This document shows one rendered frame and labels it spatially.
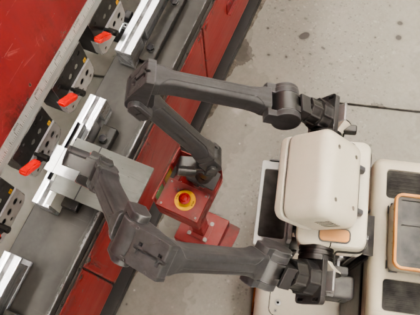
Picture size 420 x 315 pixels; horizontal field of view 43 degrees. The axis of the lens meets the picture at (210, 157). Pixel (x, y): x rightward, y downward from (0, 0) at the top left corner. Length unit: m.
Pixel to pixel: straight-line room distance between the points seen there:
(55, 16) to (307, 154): 0.66
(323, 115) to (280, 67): 1.49
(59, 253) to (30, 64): 0.68
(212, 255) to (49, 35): 0.64
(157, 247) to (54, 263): 0.80
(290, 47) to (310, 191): 1.82
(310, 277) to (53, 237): 0.84
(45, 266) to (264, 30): 1.80
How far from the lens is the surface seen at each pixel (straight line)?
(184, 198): 1.78
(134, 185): 1.62
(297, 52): 2.95
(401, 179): 1.88
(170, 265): 1.02
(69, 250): 1.75
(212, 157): 1.60
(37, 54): 1.32
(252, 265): 1.20
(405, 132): 2.85
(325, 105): 1.44
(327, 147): 1.23
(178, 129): 1.48
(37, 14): 1.28
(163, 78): 1.32
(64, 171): 1.68
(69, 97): 1.44
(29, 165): 1.40
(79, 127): 1.72
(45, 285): 1.76
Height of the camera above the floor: 2.52
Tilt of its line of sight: 70 degrees down
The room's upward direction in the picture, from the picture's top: 8 degrees counter-clockwise
